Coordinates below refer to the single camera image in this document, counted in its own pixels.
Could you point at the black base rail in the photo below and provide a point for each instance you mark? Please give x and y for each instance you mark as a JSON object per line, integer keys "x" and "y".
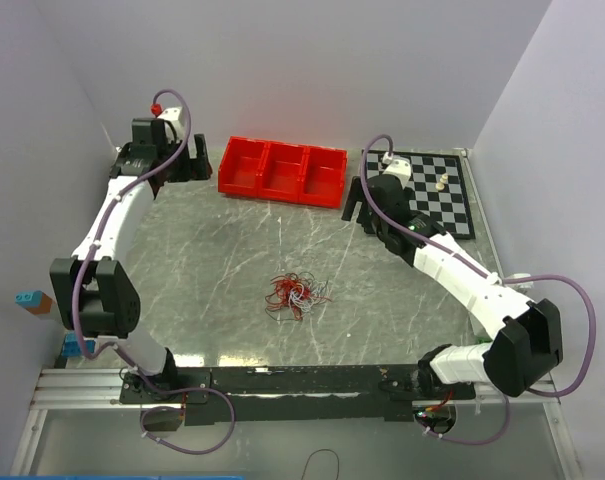
{"x": 287, "y": 393}

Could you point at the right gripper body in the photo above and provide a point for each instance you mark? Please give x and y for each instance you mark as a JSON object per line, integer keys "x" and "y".
{"x": 371, "y": 220}

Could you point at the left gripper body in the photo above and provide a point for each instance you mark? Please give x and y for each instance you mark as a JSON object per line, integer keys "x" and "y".
{"x": 182, "y": 170}

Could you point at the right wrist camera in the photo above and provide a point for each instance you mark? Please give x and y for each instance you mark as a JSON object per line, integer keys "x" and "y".
{"x": 398, "y": 167}

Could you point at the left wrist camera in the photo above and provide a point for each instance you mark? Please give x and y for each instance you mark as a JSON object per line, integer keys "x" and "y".
{"x": 174, "y": 120}

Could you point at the red three-compartment bin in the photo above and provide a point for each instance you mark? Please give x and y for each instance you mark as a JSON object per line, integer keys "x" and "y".
{"x": 277, "y": 171}

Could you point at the white chess pawn right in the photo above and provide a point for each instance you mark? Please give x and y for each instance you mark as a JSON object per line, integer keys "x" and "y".
{"x": 442, "y": 182}

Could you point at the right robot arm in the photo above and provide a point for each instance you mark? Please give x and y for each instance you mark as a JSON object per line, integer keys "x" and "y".
{"x": 525, "y": 336}

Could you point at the aluminium frame rail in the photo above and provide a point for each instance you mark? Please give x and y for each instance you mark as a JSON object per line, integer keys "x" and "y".
{"x": 76, "y": 389}

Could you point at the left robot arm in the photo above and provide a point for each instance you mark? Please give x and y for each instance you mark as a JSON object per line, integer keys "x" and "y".
{"x": 97, "y": 301}

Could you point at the blue white block stack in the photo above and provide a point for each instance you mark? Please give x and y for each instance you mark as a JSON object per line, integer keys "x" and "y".
{"x": 70, "y": 347}

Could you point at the chessboard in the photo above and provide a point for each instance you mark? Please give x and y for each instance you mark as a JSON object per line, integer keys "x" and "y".
{"x": 450, "y": 208}

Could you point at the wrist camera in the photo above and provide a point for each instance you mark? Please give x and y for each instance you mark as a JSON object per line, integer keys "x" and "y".
{"x": 174, "y": 120}
{"x": 398, "y": 167}

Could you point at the blue brown toy block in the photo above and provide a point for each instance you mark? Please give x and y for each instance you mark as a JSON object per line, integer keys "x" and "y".
{"x": 35, "y": 302}

